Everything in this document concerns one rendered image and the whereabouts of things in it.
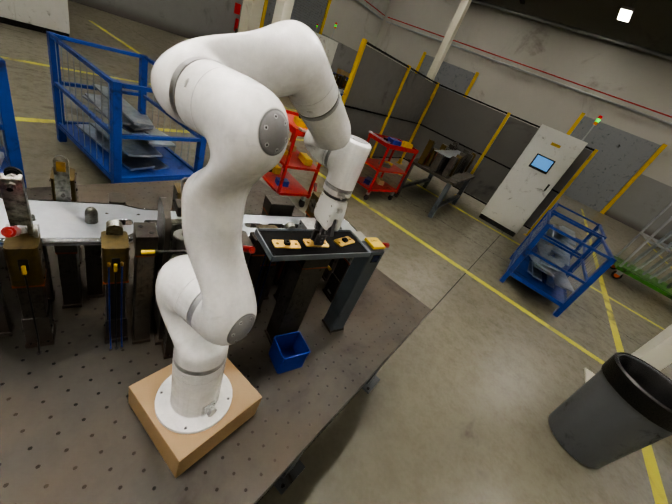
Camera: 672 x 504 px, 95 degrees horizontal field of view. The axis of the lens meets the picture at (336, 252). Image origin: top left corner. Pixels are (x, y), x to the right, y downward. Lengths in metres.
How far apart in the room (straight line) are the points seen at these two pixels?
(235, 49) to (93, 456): 0.93
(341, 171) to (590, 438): 2.58
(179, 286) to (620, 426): 2.71
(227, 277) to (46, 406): 0.67
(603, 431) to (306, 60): 2.79
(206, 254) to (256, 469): 0.66
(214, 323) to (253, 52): 0.45
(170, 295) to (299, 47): 0.50
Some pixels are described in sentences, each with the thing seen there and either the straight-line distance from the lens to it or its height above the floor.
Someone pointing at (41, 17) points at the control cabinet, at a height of 0.26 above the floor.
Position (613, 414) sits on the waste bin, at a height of 0.47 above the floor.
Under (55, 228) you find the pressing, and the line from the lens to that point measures 1.16.
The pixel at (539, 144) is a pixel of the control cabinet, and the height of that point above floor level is 1.69.
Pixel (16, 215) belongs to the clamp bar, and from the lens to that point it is 1.00.
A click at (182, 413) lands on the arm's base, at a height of 0.81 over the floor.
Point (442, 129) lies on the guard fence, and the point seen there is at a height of 1.16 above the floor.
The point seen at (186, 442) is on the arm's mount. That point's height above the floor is 0.79.
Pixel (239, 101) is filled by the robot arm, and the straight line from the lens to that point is 0.42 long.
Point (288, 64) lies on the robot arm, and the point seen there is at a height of 1.62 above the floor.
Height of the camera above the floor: 1.65
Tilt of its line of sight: 30 degrees down
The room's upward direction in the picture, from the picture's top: 24 degrees clockwise
